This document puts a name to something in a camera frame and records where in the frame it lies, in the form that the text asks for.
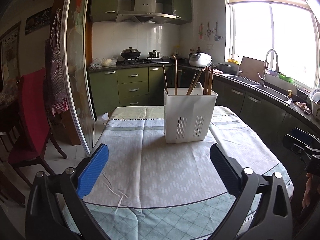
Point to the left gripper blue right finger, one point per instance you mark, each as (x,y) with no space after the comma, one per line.
(273,216)

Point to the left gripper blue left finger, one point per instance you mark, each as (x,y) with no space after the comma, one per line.
(44,218)

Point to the clear plastic spoon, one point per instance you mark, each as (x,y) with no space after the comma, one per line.
(198,90)

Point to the red-tipped bamboo chopstick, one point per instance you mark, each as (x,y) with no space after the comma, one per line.
(176,74)

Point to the person right hand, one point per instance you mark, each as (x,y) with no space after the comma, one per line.
(307,194)

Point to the crumpled rag on counter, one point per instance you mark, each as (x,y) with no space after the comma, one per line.
(303,107)

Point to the stainless double sink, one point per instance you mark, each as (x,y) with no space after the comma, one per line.
(271,92)

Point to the red chair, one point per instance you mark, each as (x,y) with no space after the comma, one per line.
(31,145)

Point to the tall steel faucet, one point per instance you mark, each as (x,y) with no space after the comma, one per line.
(266,66)

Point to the patterned tablecloth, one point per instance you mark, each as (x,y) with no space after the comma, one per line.
(149,189)

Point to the wooden cutting board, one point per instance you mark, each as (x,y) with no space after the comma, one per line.
(252,69)

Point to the checked apron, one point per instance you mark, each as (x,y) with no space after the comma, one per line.
(57,95)

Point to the dark pot on counter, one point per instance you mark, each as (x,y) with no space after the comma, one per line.
(225,68)

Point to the white plastic utensil holder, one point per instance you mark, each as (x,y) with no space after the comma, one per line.
(187,117)

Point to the green lower cabinets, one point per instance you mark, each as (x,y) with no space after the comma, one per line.
(128,85)

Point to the white rice cooker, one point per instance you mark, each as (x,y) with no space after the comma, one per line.
(200,60)

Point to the plastic bag with food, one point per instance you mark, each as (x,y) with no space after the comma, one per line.
(102,62)

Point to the black wok with lid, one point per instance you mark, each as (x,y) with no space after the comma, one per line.
(130,53)

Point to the gas stove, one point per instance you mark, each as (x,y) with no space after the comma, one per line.
(148,60)

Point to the glass sliding door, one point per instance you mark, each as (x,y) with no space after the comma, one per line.
(73,56)

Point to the steel range hood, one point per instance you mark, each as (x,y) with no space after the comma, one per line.
(143,11)

